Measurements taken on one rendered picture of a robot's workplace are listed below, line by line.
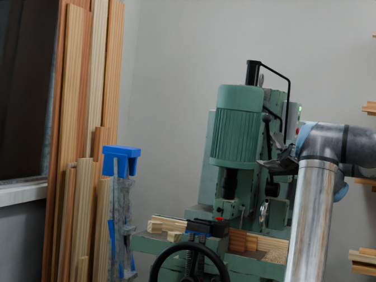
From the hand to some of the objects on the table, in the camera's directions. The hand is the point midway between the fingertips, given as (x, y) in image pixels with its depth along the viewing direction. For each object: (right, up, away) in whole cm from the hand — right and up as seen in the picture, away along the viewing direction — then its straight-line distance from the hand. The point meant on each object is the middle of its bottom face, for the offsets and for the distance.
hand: (259, 145), depth 232 cm
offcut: (-39, -34, +19) cm, 55 cm away
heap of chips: (+6, -41, -1) cm, 41 cm away
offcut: (-31, -36, +7) cm, 48 cm away
